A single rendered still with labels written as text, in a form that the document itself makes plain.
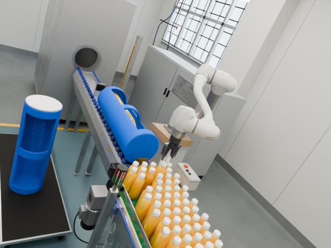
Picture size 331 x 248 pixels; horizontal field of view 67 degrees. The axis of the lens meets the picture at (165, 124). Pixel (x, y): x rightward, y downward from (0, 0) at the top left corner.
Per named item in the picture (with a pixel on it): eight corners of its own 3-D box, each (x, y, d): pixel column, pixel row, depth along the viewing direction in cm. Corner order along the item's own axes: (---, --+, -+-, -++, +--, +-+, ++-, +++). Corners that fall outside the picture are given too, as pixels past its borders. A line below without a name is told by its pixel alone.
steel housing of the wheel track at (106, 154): (89, 93, 370) (95, 71, 357) (141, 201, 209) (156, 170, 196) (69, 89, 354) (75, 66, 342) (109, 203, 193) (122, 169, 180)
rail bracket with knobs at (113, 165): (118, 173, 184) (122, 162, 180) (121, 180, 179) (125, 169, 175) (105, 173, 179) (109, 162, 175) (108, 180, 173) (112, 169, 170)
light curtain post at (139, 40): (101, 152, 360) (141, 36, 297) (102, 155, 355) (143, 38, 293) (97, 152, 356) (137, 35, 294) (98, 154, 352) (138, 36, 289)
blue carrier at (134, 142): (119, 113, 268) (128, 89, 258) (150, 165, 203) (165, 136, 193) (93, 108, 252) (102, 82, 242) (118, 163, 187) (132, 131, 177)
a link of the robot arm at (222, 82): (189, 120, 258) (209, 129, 257) (184, 132, 248) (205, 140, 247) (216, 63, 197) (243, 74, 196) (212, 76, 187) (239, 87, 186)
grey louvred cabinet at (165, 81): (145, 113, 555) (170, 51, 502) (202, 179, 404) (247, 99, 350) (123, 110, 522) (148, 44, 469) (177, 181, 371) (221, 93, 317)
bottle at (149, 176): (140, 194, 175) (149, 173, 168) (137, 187, 180) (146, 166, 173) (149, 193, 179) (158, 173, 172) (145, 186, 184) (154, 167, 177)
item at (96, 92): (101, 96, 296) (105, 84, 290) (102, 97, 293) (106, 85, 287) (93, 94, 290) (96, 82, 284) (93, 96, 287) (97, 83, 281)
